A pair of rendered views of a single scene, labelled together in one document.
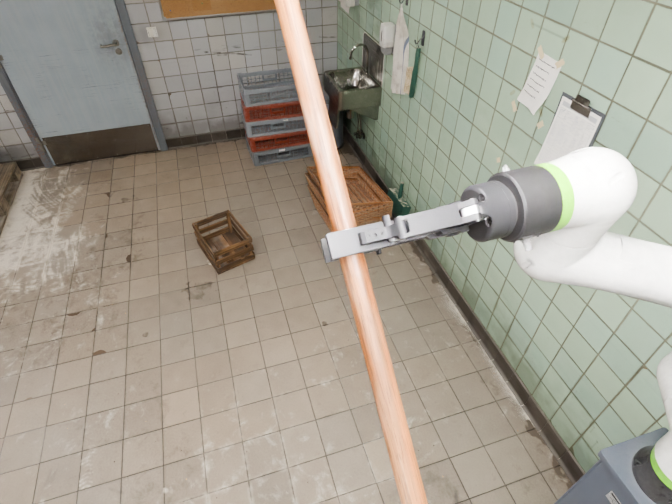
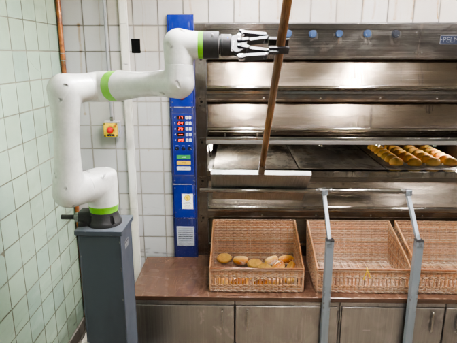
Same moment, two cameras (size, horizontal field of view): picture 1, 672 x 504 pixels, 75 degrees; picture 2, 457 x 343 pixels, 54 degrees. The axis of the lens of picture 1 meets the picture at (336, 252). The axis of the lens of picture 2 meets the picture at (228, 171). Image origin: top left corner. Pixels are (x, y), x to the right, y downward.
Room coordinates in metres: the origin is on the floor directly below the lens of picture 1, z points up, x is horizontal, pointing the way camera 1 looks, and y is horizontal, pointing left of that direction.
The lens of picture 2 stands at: (1.97, 0.33, 1.92)
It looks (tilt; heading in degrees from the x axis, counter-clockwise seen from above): 15 degrees down; 199
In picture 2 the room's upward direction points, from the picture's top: straight up
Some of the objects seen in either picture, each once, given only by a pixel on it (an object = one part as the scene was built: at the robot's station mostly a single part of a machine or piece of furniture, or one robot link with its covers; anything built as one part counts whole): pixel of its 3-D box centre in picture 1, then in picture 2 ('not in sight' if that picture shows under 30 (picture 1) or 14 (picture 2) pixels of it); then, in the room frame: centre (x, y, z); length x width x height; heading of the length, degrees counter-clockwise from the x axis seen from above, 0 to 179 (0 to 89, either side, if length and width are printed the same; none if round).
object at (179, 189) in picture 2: not in sight; (197, 154); (-1.53, -1.13, 1.07); 1.93 x 0.16 x 2.15; 17
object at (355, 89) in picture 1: (350, 98); not in sight; (3.59, -0.13, 0.71); 0.47 x 0.36 x 0.91; 17
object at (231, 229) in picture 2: not in sight; (255, 253); (-0.53, -0.34, 0.72); 0.56 x 0.49 x 0.28; 108
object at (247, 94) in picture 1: (273, 86); not in sight; (3.92, 0.57, 0.68); 0.60 x 0.40 x 0.16; 108
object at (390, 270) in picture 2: not in sight; (354, 254); (-0.71, 0.26, 0.72); 0.56 x 0.49 x 0.28; 107
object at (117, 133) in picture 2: not in sight; (111, 128); (-0.47, -1.27, 1.46); 0.10 x 0.07 x 0.10; 107
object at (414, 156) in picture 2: not in sight; (409, 152); (-1.55, 0.57, 1.21); 0.61 x 0.48 x 0.06; 17
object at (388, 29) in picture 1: (387, 38); not in sight; (3.28, -0.36, 1.28); 0.09 x 0.09 x 0.20; 17
